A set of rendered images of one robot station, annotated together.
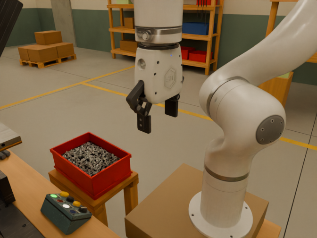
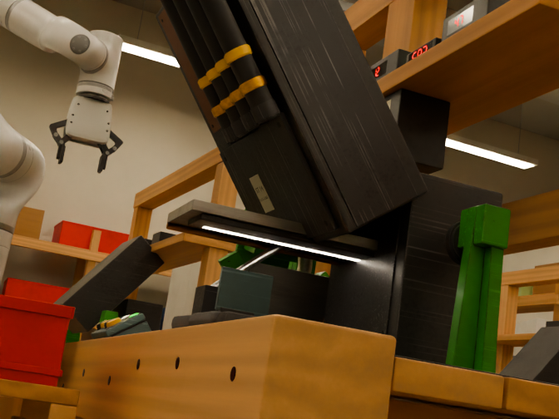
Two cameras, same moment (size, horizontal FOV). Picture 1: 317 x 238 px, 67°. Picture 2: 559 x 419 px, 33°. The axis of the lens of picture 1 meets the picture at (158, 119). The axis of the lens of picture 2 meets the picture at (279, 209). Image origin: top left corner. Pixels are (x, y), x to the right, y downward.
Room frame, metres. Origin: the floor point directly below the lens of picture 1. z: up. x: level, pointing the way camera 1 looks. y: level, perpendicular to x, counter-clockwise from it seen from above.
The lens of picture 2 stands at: (1.96, 1.48, 0.80)
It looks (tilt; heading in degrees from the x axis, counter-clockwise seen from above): 13 degrees up; 212
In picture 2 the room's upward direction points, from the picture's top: 8 degrees clockwise
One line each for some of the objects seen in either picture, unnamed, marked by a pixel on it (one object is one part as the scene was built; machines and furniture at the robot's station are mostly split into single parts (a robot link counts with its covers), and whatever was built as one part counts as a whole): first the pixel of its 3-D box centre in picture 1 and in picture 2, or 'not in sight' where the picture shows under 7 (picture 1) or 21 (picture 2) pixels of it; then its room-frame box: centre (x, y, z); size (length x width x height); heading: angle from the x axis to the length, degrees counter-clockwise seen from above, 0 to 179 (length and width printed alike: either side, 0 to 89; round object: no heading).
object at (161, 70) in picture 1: (158, 68); (89, 119); (0.45, 0.00, 1.41); 0.10 x 0.07 x 0.11; 142
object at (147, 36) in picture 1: (157, 34); (95, 94); (0.45, 0.00, 1.47); 0.09 x 0.08 x 0.03; 142
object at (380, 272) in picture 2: not in sight; (404, 285); (0.40, 0.80, 1.07); 0.30 x 0.18 x 0.34; 52
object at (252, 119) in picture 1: (239, 134); (6, 183); (0.48, -0.19, 1.24); 0.19 x 0.12 x 0.24; 17
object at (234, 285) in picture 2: not in sight; (241, 311); (0.62, 0.61, 0.97); 0.10 x 0.02 x 0.14; 142
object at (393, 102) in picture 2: not in sight; (402, 137); (0.21, 0.68, 1.42); 0.17 x 0.12 x 0.15; 52
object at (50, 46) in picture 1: (46, 47); not in sight; (6.56, 2.99, 0.37); 1.20 x 0.80 x 0.74; 153
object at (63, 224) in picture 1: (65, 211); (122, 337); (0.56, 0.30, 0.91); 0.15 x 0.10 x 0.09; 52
